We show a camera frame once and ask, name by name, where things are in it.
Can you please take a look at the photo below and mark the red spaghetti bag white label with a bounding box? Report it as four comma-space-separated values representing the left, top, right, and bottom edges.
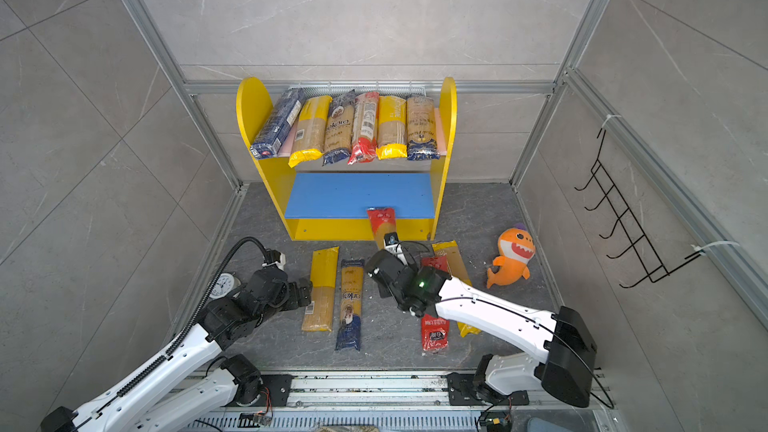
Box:
348, 92, 380, 165

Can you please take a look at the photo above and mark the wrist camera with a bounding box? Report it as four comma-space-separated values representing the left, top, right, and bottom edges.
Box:
384, 232, 405, 261
263, 249, 286, 271

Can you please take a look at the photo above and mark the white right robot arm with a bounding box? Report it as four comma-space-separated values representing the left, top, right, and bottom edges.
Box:
364, 250, 601, 408

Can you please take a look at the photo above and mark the yellow shelf with coloured boards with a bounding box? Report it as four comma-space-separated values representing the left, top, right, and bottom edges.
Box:
248, 77, 458, 241

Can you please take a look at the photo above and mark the orange shark plush toy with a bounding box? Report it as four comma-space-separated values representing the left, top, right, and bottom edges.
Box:
486, 224, 536, 288

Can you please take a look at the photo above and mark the yellow top spaghetti bag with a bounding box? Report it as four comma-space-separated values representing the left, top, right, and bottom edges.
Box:
301, 247, 339, 332
288, 95, 332, 168

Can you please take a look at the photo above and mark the red yellow spaghetti bag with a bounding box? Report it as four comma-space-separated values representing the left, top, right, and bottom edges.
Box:
421, 256, 450, 353

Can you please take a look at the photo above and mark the black wire hook rack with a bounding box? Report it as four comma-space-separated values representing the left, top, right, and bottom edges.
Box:
574, 129, 705, 289

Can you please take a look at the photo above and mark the white wire mesh basket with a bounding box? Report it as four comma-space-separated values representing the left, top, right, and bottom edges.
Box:
296, 86, 428, 99

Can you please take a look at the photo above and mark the blue label spaghetti bag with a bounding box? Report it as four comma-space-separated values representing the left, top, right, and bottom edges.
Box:
323, 89, 356, 166

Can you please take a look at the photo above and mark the blue bottom spaghetti bag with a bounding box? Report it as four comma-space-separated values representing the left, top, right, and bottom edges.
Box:
406, 95, 440, 161

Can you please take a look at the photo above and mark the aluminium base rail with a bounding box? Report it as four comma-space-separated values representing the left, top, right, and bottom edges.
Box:
184, 370, 625, 431

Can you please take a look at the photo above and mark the blue gold spaghetti bag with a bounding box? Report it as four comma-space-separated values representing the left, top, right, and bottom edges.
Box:
335, 259, 364, 351

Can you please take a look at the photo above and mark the dark blue spaghetti box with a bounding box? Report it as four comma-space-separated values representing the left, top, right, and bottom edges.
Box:
250, 88, 306, 160

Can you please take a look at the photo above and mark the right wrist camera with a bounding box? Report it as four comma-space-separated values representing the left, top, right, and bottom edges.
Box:
384, 232, 405, 261

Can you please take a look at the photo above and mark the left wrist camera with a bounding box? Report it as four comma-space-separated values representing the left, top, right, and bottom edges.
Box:
263, 249, 286, 271

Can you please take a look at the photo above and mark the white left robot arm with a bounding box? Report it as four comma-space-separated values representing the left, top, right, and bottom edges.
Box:
40, 236, 312, 431

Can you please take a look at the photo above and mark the yellow clear spaghetti bag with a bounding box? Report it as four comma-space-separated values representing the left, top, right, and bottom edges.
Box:
432, 241, 481, 338

